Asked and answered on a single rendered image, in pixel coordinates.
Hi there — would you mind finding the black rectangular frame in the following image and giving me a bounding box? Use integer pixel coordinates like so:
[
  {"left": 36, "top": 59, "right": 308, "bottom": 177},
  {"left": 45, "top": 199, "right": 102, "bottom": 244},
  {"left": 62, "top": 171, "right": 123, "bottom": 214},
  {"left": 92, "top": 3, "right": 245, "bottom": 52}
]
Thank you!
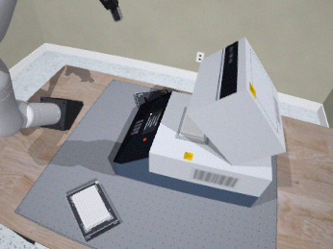
[{"left": 136, "top": 89, "right": 168, "bottom": 108}]

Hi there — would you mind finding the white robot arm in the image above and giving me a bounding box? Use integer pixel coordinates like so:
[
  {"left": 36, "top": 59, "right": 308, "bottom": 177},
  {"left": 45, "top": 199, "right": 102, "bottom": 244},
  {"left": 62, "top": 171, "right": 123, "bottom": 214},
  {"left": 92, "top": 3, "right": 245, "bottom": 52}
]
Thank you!
[{"left": 0, "top": 0, "right": 61, "bottom": 137}]

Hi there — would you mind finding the white benchtop thermal cycler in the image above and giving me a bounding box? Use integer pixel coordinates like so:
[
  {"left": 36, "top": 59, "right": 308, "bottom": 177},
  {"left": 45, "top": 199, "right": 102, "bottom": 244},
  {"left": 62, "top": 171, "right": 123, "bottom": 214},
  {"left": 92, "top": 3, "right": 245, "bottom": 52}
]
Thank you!
[{"left": 113, "top": 37, "right": 286, "bottom": 208}]

